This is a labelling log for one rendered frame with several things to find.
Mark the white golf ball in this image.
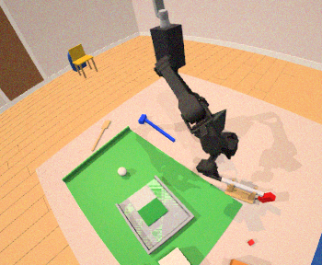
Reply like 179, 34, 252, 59
119, 167, 127, 176

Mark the red block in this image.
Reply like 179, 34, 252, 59
248, 239, 255, 246

